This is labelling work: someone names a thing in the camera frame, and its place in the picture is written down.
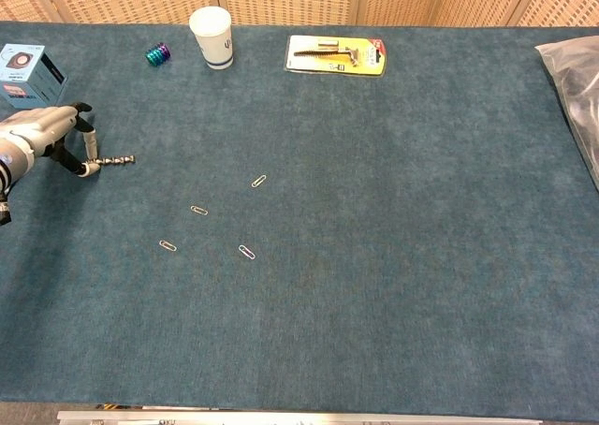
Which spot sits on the light blue product box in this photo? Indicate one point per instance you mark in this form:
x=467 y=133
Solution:
x=28 y=78

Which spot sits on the paperclip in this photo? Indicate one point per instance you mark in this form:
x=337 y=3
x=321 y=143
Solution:
x=258 y=181
x=167 y=245
x=199 y=209
x=246 y=252

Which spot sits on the white paper cup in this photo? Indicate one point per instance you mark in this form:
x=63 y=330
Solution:
x=213 y=36

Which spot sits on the grey plastic bag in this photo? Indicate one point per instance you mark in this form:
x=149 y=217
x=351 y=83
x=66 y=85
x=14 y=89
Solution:
x=578 y=97

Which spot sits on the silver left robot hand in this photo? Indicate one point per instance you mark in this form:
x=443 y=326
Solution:
x=42 y=125

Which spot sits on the iridescent stacked metal rings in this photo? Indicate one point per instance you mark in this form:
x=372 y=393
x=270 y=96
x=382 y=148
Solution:
x=158 y=54

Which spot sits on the yellow razor blister pack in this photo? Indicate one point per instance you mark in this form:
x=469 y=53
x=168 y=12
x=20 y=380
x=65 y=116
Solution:
x=334 y=55

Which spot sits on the teal table cloth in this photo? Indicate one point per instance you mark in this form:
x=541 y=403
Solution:
x=351 y=256

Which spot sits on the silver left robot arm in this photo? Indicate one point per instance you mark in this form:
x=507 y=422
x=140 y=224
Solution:
x=14 y=167

